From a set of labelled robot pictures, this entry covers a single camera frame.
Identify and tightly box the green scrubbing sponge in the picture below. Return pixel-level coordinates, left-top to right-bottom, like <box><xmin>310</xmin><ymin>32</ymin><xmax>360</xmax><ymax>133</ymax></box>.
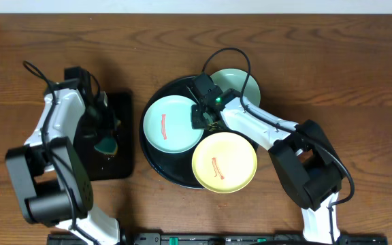
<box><xmin>94</xmin><ymin>135</ymin><xmax>118</xmax><ymax>156</ymax></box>

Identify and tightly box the light blue plate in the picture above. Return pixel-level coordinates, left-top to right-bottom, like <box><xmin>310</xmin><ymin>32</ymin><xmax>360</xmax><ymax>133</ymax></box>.
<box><xmin>142</xmin><ymin>95</ymin><xmax>203</xmax><ymax>154</ymax></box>

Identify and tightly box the yellow plate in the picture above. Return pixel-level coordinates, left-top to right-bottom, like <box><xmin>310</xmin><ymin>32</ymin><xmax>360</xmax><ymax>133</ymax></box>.
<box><xmin>192</xmin><ymin>132</ymin><xmax>257</xmax><ymax>194</ymax></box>

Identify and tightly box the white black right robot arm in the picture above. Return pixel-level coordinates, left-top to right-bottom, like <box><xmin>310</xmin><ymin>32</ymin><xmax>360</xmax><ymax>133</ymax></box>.
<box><xmin>191</xmin><ymin>89</ymin><xmax>355</xmax><ymax>244</ymax></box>

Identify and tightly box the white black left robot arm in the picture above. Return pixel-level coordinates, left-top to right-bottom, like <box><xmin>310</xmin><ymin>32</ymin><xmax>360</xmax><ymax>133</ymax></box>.
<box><xmin>5</xmin><ymin>78</ymin><xmax>120</xmax><ymax>244</ymax></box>

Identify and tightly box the black rectangular sponge tray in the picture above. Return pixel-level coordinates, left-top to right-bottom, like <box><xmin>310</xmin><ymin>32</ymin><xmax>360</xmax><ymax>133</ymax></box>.
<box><xmin>73</xmin><ymin>92</ymin><xmax>134</xmax><ymax>181</ymax></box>

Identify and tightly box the round black serving tray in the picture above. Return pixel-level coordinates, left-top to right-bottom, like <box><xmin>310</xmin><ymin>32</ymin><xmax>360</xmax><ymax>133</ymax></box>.
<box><xmin>139</xmin><ymin>75</ymin><xmax>261</xmax><ymax>190</ymax></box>

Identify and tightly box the light green plate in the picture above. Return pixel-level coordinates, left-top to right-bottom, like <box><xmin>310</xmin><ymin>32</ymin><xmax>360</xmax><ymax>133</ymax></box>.
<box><xmin>210</xmin><ymin>68</ymin><xmax>261</xmax><ymax>107</ymax></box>

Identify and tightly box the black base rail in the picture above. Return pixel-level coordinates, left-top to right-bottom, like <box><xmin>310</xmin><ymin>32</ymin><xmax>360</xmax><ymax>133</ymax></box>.
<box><xmin>47</xmin><ymin>232</ymin><xmax>389</xmax><ymax>245</ymax></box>

